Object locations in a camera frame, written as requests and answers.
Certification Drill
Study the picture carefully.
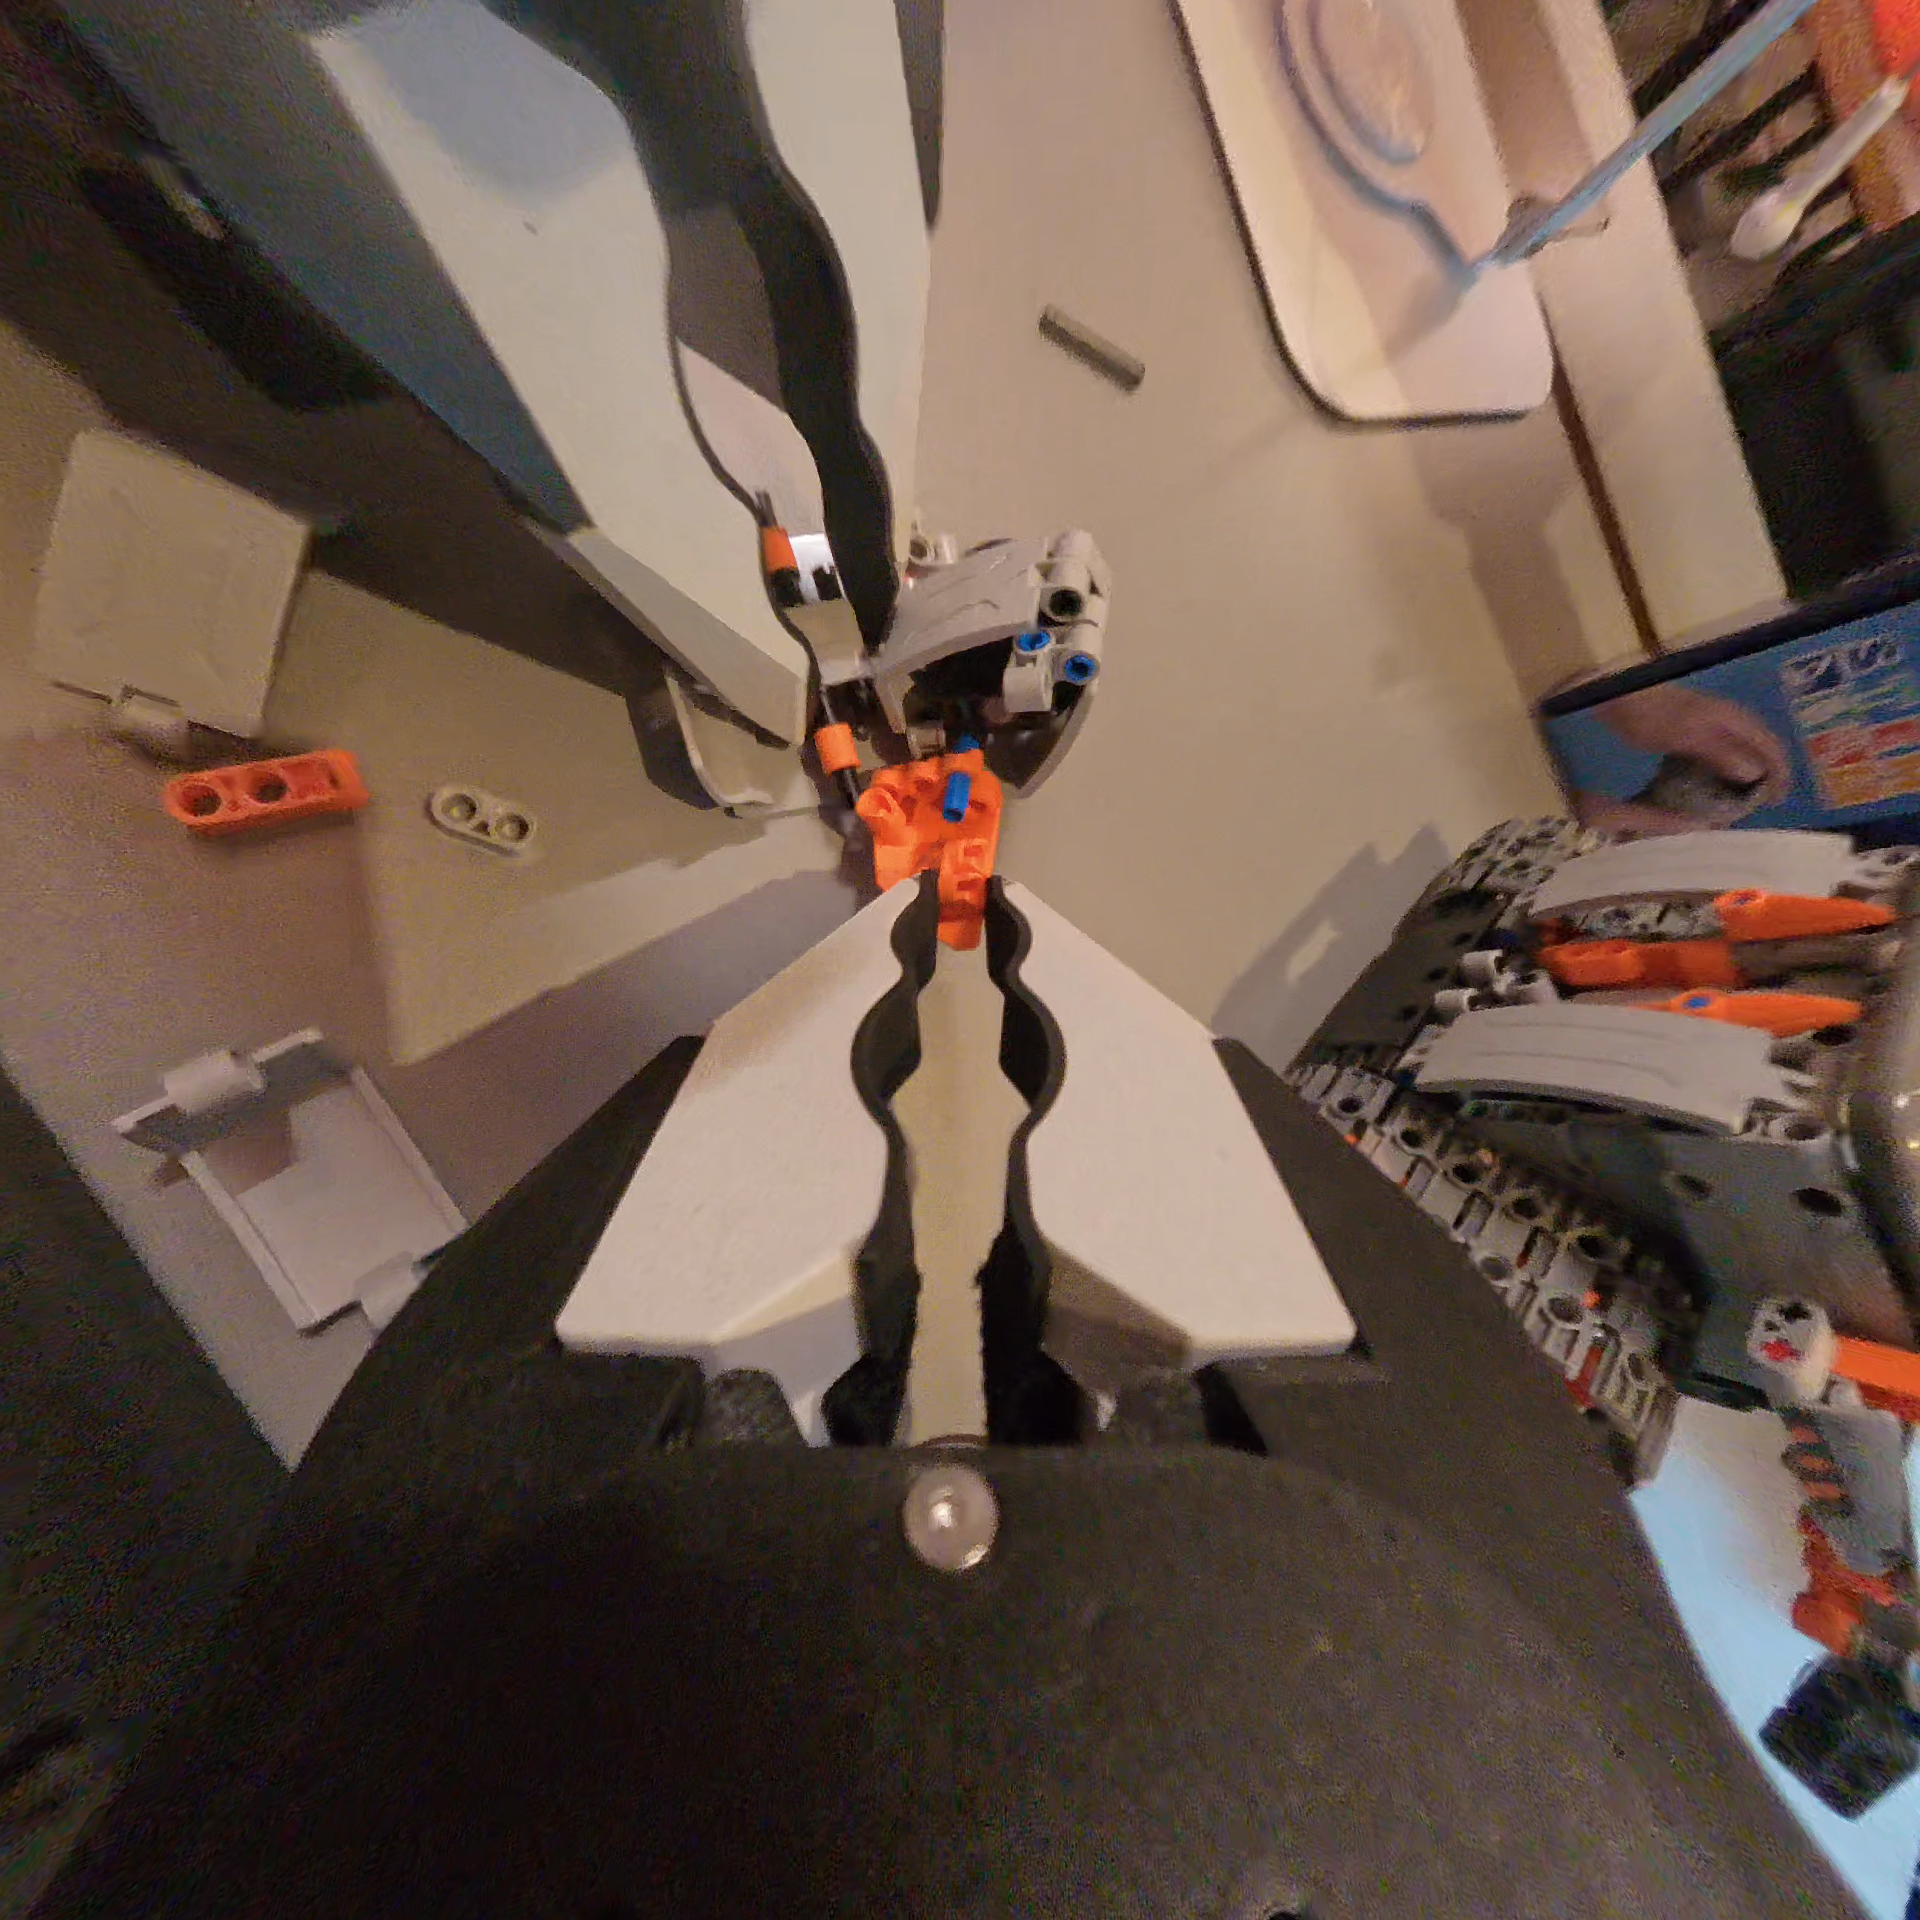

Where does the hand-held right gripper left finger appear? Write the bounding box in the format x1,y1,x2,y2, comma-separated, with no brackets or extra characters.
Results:
550,878,928,1443

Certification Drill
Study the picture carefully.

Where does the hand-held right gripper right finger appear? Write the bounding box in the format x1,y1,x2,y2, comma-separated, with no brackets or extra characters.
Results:
977,879,1362,1390

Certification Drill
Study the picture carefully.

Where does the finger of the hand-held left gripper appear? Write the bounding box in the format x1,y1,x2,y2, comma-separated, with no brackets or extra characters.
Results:
58,0,818,751
738,0,941,654

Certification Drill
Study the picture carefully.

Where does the grey motor assembly orange panel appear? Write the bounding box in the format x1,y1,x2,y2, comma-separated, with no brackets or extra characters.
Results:
853,527,1114,951

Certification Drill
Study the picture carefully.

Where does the short black axle pin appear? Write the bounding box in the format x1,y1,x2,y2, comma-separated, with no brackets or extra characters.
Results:
1035,303,1151,393

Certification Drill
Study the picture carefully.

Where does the light grey flat clip panel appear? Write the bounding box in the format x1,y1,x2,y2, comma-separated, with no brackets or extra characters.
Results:
110,1027,470,1337

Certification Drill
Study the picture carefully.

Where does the tracked toy robot vehicle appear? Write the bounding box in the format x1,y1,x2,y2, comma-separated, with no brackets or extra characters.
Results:
1286,815,1920,1823

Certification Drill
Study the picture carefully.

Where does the grey ribbed hinged panel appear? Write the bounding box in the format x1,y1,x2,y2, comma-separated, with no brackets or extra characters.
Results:
26,430,319,754

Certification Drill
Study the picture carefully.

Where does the grey two-hole connector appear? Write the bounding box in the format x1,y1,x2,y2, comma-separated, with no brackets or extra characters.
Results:
425,782,538,862

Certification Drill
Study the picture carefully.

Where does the white rounded base board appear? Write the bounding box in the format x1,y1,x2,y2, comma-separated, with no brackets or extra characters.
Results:
1169,0,1555,425

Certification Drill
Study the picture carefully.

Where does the clear document stand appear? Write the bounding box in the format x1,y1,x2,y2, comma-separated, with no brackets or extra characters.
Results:
1274,0,1920,271

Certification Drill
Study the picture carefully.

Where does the orange three-hole beam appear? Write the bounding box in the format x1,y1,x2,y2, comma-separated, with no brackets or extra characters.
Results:
159,745,369,836

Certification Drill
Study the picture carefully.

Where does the light blue sheet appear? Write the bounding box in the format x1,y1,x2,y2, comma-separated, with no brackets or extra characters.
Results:
1626,1402,1920,1920

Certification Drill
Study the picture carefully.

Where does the dark perforated panel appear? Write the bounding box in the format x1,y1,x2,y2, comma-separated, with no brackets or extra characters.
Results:
0,1049,302,1802

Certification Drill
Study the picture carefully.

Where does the blue toy kit box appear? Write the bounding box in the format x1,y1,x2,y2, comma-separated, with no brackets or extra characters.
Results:
1535,562,1920,851

